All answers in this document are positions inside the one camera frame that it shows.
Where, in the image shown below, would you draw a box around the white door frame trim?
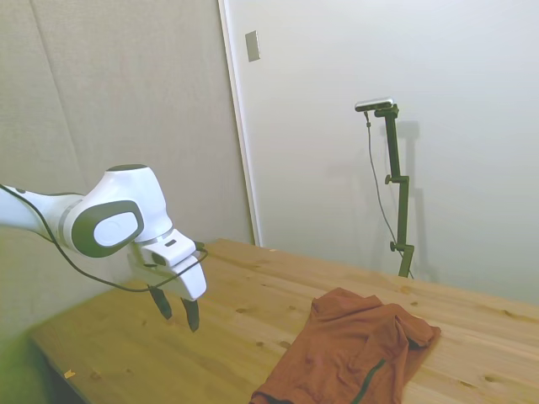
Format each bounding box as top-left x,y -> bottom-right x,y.
217,0 -> 263,247

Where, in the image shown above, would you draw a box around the black articulated camera stand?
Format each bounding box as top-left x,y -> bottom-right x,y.
373,104 -> 416,279

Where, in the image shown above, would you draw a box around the grey camera on stand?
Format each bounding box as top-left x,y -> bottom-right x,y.
355,98 -> 395,113

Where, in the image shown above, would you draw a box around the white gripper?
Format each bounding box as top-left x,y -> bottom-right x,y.
128,247 -> 209,333

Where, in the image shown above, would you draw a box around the rust orange shorts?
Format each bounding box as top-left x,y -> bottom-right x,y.
251,287 -> 442,404

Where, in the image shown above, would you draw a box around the grey wall switch plate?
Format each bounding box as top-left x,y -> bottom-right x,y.
245,29 -> 261,63

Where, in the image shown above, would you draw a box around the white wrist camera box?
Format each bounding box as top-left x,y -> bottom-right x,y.
140,229 -> 200,271

